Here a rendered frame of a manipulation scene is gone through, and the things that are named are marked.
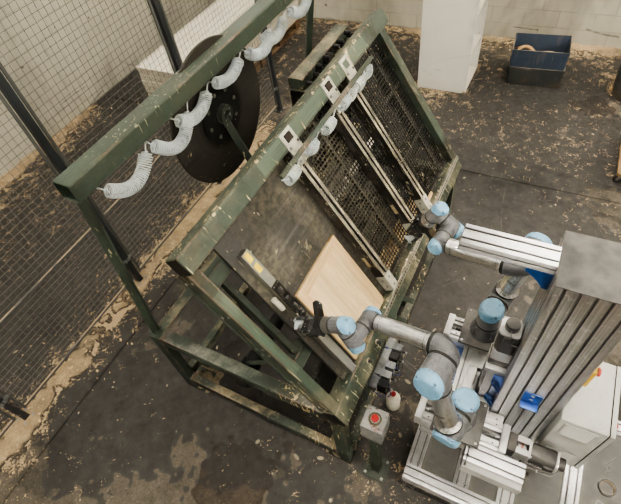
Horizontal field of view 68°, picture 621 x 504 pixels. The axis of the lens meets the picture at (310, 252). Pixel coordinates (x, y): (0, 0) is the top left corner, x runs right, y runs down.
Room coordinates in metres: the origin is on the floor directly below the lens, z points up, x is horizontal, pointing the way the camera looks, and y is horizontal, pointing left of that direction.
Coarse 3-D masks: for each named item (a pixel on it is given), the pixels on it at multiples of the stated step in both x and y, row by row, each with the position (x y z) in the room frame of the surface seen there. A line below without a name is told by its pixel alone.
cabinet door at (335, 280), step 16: (336, 240) 1.66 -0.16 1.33; (320, 256) 1.54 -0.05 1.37; (336, 256) 1.59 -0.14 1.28; (320, 272) 1.47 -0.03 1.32; (336, 272) 1.51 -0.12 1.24; (352, 272) 1.55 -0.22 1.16; (304, 288) 1.37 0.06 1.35; (320, 288) 1.40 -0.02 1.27; (336, 288) 1.44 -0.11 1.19; (352, 288) 1.48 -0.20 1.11; (368, 288) 1.51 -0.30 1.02; (304, 304) 1.30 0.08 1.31; (336, 304) 1.37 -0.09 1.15; (352, 304) 1.40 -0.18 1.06; (368, 304) 1.44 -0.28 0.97; (336, 336) 1.22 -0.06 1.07
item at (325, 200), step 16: (288, 128) 1.93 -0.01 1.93; (288, 144) 1.86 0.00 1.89; (288, 160) 1.87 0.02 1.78; (304, 160) 1.84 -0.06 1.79; (304, 176) 1.83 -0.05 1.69; (320, 192) 1.78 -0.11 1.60; (336, 208) 1.77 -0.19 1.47; (336, 224) 1.74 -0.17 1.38; (352, 224) 1.73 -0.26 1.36; (352, 240) 1.68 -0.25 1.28; (368, 256) 1.63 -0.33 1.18; (384, 272) 1.61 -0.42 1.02; (384, 288) 1.57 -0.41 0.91
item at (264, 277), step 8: (240, 256) 1.37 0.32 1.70; (248, 264) 1.35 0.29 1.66; (256, 272) 1.33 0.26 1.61; (264, 272) 1.34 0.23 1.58; (264, 280) 1.31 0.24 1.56; (272, 280) 1.32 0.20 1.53; (320, 336) 1.18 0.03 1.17; (328, 336) 1.19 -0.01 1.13; (320, 344) 1.17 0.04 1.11; (328, 344) 1.16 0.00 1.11; (336, 344) 1.17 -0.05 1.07; (328, 352) 1.14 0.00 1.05; (336, 352) 1.13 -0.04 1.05; (336, 360) 1.12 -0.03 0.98; (344, 360) 1.11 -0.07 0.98; (344, 368) 1.09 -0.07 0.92; (352, 368) 1.09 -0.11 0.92
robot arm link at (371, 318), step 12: (372, 312) 1.05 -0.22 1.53; (372, 324) 0.99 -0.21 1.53; (384, 324) 0.96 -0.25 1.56; (396, 324) 0.94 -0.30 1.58; (408, 324) 0.93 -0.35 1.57; (396, 336) 0.90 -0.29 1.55; (408, 336) 0.87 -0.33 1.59; (420, 336) 0.85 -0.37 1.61; (432, 336) 0.83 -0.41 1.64; (444, 336) 0.82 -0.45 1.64; (432, 348) 0.78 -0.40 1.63; (444, 348) 0.76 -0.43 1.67; (456, 348) 0.76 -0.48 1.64; (456, 360) 0.71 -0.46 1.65
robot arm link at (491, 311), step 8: (480, 304) 1.15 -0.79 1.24; (488, 304) 1.12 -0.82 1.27; (496, 304) 1.12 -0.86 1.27; (504, 304) 1.12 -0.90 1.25; (480, 312) 1.10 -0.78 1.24; (488, 312) 1.08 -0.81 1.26; (496, 312) 1.07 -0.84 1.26; (504, 312) 1.07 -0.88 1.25; (480, 320) 1.09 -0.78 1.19; (488, 320) 1.06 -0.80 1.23; (496, 320) 1.05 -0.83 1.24; (488, 328) 1.05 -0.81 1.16; (496, 328) 1.05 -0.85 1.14
